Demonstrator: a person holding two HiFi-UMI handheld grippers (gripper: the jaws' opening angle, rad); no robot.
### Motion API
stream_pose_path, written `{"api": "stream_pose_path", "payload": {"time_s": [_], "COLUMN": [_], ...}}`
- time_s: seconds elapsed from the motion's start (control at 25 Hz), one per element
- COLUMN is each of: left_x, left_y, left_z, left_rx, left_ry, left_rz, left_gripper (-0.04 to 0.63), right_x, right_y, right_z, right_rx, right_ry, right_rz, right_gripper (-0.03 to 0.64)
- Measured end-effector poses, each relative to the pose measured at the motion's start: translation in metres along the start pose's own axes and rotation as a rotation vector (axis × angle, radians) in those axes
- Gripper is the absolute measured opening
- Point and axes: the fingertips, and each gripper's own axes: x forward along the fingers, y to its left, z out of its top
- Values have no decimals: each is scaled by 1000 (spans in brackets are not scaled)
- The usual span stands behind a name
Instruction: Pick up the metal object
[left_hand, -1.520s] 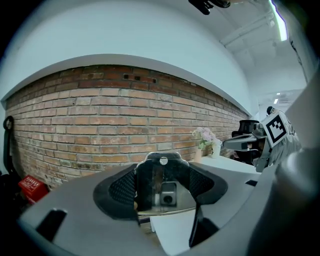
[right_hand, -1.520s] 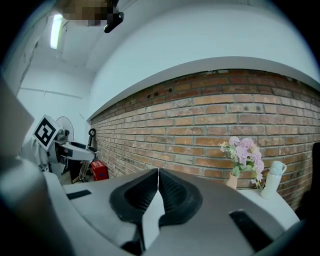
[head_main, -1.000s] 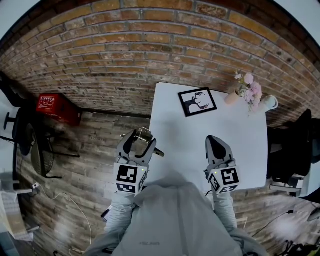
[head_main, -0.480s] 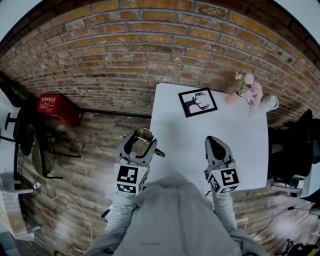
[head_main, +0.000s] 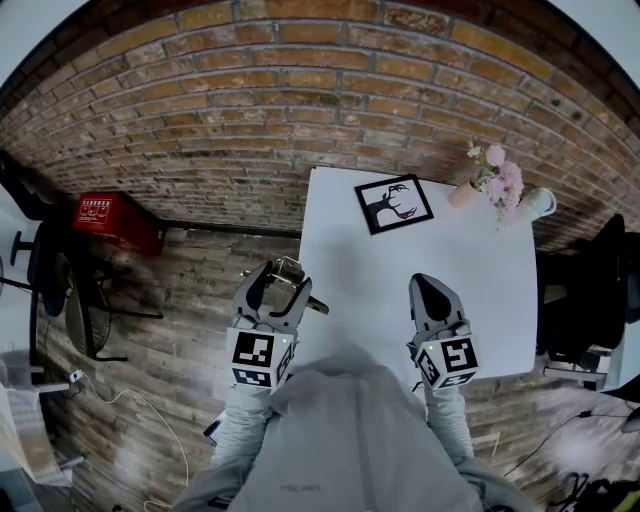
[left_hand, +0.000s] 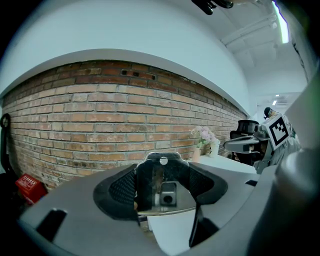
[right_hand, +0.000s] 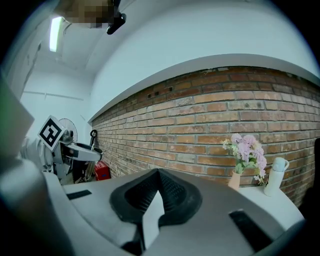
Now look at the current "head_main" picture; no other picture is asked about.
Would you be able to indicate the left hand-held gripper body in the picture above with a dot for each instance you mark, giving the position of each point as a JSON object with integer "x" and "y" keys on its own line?
{"x": 252, "y": 352}

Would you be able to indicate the black floor fan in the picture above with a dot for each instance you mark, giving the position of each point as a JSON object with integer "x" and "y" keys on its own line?
{"x": 85, "y": 312}

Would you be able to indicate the black chair with white base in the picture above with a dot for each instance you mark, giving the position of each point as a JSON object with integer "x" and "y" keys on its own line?
{"x": 595, "y": 300}

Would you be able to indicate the person's grey hoodie torso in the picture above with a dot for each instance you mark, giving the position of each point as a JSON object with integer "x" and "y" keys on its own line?
{"x": 345, "y": 435}

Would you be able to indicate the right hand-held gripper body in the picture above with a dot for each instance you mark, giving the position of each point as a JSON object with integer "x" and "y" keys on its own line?
{"x": 450, "y": 362}

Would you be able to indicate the white charger plug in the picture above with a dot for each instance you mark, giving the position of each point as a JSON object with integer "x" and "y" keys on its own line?
{"x": 76, "y": 376}

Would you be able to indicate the pink vase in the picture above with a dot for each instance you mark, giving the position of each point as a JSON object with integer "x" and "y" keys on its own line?
{"x": 462, "y": 194}

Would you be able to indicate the person's right forearm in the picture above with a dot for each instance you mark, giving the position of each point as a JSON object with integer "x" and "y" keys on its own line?
{"x": 447, "y": 422}

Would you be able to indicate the person's left forearm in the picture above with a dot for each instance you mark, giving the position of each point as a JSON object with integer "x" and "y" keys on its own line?
{"x": 245, "y": 425}

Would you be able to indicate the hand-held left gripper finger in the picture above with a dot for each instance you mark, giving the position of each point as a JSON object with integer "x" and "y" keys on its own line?
{"x": 300, "y": 307}
{"x": 245, "y": 300}

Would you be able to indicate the white mug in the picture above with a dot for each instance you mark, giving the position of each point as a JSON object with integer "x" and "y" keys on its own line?
{"x": 541, "y": 202}

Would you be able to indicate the black green bag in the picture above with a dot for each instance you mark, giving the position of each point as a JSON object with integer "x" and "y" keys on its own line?
{"x": 602, "y": 495}

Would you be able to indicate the silver brass metal object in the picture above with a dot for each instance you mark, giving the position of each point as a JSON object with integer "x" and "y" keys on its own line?
{"x": 287, "y": 270}

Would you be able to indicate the black framed deer picture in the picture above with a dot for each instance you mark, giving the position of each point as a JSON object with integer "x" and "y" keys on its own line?
{"x": 394, "y": 203}

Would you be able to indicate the black office chair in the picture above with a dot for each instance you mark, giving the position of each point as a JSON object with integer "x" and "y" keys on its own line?
{"x": 35, "y": 270}

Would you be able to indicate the white blue small box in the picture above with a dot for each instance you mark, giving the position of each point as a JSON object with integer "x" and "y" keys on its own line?
{"x": 215, "y": 430}

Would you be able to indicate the red box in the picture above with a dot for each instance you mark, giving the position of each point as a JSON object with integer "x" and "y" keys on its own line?
{"x": 117, "y": 220}

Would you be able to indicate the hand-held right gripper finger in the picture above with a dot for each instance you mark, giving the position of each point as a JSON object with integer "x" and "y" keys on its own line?
{"x": 417, "y": 305}
{"x": 452, "y": 307}

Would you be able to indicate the pink flower bouquet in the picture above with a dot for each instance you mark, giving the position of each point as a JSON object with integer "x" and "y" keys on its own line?
{"x": 502, "y": 185}

